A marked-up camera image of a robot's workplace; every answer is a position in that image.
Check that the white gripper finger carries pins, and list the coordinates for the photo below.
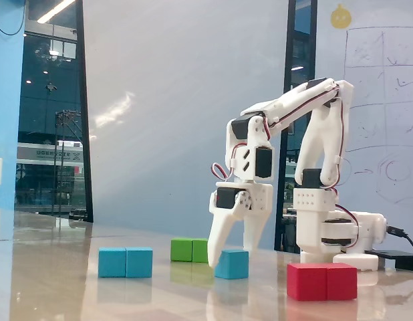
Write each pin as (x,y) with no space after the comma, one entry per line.
(221,234)
(253,234)

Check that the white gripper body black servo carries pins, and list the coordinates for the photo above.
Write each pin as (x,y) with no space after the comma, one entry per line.
(260,200)

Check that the small blue cube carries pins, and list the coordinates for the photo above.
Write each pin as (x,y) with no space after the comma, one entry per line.
(233,265)

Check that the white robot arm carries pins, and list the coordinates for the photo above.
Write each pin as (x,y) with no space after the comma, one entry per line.
(310,214)

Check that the long green block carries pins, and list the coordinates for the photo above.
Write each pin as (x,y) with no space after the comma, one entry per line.
(186,250)

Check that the long red block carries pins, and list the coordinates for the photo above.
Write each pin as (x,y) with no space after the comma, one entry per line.
(320,282)

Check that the long blue block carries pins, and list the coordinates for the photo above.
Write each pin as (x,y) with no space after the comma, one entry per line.
(126,262)

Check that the flat black power adapter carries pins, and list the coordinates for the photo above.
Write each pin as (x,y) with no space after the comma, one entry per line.
(393,255)

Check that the metal scaffold tower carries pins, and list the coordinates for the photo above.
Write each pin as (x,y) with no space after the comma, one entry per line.
(56,150)

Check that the whiteboard with marker drawings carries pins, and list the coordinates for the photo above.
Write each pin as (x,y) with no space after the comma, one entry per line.
(377,50)

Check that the yellow round sticker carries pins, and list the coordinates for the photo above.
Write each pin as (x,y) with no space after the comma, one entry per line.
(341,16)

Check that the black window frame post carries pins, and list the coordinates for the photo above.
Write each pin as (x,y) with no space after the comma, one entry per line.
(84,133)
(288,67)

